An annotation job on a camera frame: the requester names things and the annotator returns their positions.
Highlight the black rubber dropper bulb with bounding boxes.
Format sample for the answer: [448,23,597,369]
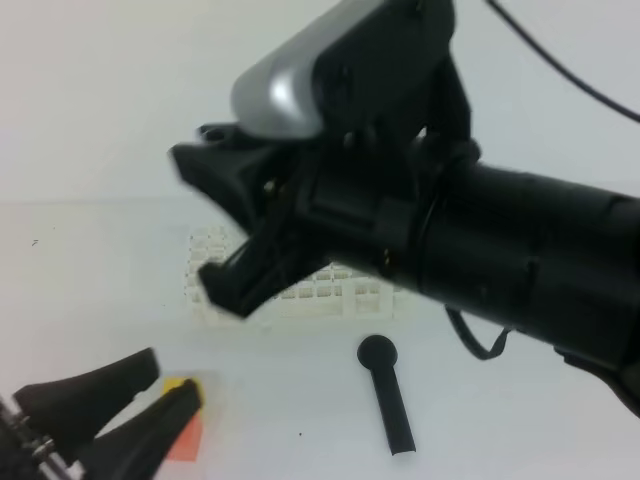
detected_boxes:
[357,335,416,455]

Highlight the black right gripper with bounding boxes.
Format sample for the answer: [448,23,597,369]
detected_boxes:
[169,1,475,319]

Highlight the black camera cable right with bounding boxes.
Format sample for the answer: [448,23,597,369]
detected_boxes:
[482,0,640,124]

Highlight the white test tube rack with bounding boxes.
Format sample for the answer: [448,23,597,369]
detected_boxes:
[184,224,410,327]

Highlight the orange foam cube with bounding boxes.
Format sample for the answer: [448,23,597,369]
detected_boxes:
[167,414,203,463]

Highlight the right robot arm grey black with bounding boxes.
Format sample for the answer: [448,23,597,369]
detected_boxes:
[170,1,639,411]

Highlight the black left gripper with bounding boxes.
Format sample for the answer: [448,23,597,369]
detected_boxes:
[1,348,202,480]

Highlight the yellow foam cube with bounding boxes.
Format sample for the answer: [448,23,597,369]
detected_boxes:
[163,377,204,412]

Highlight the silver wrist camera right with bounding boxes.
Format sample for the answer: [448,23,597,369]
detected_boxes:
[230,1,383,141]

